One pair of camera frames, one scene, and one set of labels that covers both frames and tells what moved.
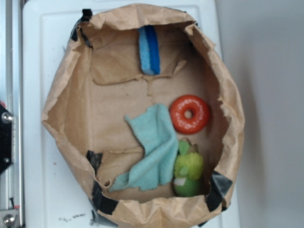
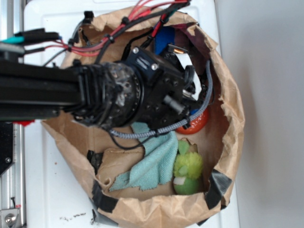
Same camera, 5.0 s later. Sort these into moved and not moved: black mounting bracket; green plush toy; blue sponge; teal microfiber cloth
Moved: blue sponge
Not moved: green plush toy; black mounting bracket; teal microfiber cloth
